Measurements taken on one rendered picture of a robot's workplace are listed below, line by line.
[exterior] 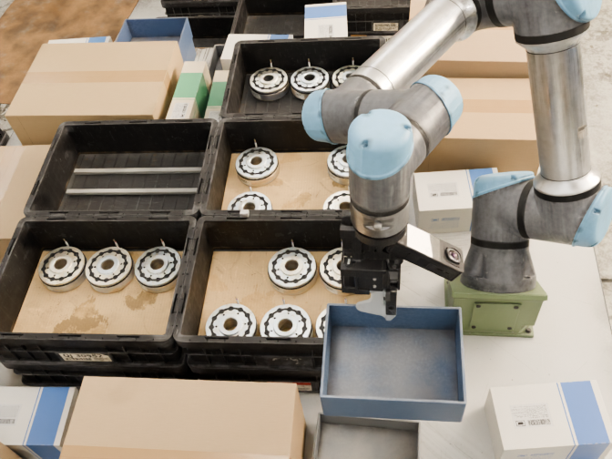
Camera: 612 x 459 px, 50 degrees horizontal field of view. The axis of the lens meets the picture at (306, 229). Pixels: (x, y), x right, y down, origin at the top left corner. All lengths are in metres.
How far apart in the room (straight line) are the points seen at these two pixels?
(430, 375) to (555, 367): 0.51
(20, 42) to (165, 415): 2.92
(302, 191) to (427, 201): 0.29
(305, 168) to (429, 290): 0.41
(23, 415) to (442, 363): 0.85
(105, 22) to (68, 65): 1.85
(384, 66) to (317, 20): 1.00
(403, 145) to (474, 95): 1.00
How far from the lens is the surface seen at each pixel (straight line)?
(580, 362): 1.50
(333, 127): 0.90
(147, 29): 2.19
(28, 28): 3.97
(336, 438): 1.37
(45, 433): 1.43
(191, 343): 1.25
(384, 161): 0.74
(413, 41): 1.02
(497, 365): 1.46
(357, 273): 0.89
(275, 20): 2.86
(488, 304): 1.37
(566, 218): 1.27
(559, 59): 1.16
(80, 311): 1.48
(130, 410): 1.25
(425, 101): 0.83
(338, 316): 1.03
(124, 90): 1.82
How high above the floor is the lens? 1.99
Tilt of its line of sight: 52 degrees down
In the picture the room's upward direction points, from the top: 9 degrees counter-clockwise
